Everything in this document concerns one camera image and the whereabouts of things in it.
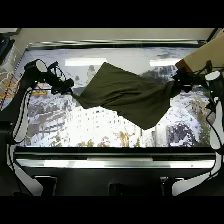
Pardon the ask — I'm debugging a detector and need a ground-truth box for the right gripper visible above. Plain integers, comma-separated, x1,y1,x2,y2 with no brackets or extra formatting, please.
172,73,195,95

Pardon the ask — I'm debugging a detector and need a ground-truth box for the silver frame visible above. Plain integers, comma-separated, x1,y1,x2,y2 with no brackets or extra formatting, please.
13,151,218,197

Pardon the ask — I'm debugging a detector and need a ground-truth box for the olive green garment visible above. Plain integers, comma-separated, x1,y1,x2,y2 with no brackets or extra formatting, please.
71,61,177,131

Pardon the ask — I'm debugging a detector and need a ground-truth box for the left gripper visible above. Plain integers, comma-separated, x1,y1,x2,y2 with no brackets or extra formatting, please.
52,77,75,95

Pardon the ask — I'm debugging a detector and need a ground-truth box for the tan garment with brown cuff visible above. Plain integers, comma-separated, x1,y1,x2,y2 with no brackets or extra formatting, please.
175,31,224,76

